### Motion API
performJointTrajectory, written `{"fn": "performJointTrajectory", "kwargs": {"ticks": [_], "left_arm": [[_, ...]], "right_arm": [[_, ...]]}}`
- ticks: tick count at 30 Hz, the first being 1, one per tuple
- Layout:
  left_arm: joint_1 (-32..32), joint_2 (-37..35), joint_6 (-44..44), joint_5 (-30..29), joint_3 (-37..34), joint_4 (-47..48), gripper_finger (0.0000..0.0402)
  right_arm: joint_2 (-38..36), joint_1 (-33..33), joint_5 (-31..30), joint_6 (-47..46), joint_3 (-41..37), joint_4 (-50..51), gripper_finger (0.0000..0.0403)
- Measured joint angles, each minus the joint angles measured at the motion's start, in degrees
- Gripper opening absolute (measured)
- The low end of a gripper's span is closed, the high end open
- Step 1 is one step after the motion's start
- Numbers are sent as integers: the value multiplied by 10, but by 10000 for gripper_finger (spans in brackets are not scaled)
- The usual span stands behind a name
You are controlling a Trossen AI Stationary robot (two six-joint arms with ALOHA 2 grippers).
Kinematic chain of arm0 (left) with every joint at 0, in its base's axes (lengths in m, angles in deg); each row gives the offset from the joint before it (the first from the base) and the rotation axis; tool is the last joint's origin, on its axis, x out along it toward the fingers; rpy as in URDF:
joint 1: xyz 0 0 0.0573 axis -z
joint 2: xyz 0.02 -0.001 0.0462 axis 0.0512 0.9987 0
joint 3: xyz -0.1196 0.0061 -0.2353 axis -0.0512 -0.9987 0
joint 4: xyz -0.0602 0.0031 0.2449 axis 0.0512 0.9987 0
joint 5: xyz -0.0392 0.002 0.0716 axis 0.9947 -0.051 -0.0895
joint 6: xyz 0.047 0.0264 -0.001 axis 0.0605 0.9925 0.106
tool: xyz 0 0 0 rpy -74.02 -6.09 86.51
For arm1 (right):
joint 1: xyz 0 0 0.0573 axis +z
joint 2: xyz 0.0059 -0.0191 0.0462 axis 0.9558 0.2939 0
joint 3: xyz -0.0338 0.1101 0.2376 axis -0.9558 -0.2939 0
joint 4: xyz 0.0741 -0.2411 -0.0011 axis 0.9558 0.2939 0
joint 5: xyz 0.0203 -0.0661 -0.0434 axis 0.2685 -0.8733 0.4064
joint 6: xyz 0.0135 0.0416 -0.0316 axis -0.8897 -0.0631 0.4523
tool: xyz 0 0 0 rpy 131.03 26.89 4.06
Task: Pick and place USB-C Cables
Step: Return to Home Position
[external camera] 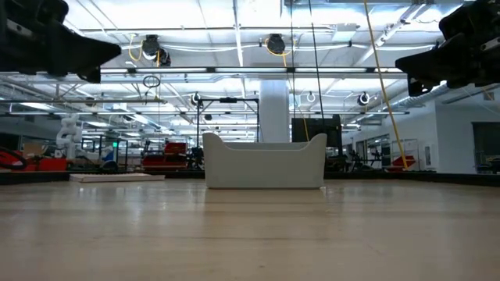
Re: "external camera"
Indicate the black aluminium table frame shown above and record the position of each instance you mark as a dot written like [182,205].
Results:
[410,177]

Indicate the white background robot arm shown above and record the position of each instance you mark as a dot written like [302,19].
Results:
[69,134]

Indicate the black cage frame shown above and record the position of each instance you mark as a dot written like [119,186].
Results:
[104,138]

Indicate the red low cart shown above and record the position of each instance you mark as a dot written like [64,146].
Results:
[47,164]

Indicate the long ceiling light strip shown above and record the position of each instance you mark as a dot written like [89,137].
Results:
[250,70]

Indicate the white building column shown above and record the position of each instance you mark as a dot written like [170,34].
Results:
[274,113]

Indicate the black rig frame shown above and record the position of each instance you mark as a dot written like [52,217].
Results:
[228,100]

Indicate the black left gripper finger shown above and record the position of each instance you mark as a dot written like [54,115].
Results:
[90,75]
[82,50]

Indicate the black screen panel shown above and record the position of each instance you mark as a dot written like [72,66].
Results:
[316,129]

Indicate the red angled stand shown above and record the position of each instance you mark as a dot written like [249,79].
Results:
[402,162]

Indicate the light grey plastic bin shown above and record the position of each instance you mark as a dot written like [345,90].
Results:
[263,168]

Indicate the red tool cart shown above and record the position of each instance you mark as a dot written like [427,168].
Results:
[166,156]

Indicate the dark wall window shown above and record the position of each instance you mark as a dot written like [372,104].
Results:
[486,144]

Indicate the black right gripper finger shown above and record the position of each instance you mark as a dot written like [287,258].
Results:
[433,64]
[417,86]

